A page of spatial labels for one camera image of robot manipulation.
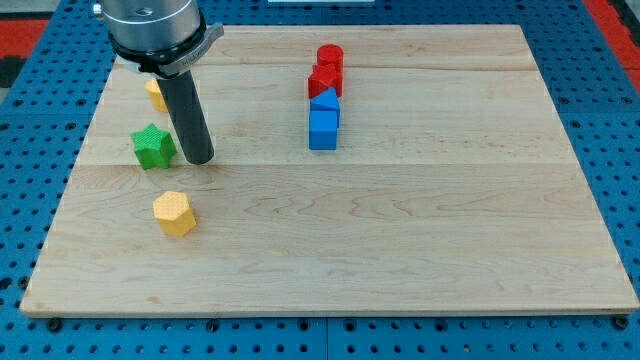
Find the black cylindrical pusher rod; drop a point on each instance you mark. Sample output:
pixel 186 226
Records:
pixel 184 107

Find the yellow heart block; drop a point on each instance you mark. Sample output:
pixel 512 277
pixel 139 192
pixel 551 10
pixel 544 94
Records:
pixel 155 95

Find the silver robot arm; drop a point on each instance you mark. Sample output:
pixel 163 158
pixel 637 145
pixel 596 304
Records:
pixel 165 38

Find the green star block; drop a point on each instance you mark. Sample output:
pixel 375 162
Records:
pixel 153 147

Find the red star block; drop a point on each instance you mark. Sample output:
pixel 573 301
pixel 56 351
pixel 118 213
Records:
pixel 324 77

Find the yellow hexagon block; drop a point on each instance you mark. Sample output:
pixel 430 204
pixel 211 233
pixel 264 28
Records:
pixel 174 213

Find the blue cube block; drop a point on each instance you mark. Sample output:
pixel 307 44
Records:
pixel 323 130

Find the blue triangle block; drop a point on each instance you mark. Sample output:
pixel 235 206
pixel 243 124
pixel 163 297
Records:
pixel 327 100

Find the red cylinder block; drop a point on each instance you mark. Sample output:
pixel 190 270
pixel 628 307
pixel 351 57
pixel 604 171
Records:
pixel 331 54

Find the wooden board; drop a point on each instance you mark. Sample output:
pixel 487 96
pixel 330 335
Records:
pixel 453 190

